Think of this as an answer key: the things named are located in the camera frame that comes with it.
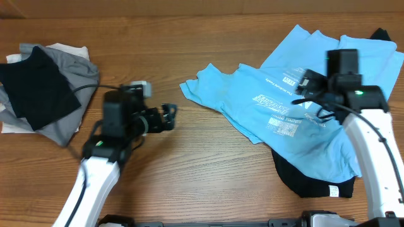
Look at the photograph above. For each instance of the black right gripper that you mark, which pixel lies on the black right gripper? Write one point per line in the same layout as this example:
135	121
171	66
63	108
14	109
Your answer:
311	83

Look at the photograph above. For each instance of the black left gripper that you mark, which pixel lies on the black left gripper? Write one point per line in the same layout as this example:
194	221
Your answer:
156	124

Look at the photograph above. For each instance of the light blue printed t-shirt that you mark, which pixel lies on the light blue printed t-shirt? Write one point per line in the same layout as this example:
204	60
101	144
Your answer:
260	103

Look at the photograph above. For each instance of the black t-shirt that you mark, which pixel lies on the black t-shirt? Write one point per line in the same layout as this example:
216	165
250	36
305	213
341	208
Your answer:
309	183

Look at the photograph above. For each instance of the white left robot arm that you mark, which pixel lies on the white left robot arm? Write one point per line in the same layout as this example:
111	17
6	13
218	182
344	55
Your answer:
126	119

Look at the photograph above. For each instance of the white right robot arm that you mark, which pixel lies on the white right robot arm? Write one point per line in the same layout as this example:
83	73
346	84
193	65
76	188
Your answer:
364	114

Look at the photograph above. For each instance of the folded grey shirt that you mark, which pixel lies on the folded grey shirt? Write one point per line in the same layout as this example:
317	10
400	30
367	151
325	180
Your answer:
82	76

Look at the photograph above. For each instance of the folded white shirt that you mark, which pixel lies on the folded white shirt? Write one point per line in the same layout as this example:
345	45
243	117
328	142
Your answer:
79	51

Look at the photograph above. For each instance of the folded black shirt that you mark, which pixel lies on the folded black shirt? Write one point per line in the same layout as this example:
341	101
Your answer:
37	90

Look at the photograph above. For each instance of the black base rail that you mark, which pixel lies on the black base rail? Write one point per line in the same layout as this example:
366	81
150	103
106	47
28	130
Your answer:
307	219

